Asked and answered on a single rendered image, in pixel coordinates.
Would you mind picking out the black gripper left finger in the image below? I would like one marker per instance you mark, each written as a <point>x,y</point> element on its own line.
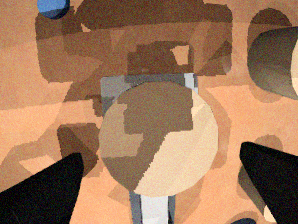
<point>48,197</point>

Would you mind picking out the dark blue cylinder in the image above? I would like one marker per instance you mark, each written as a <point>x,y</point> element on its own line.
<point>245,221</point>

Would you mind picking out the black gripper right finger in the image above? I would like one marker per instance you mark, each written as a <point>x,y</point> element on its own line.
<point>275,175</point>

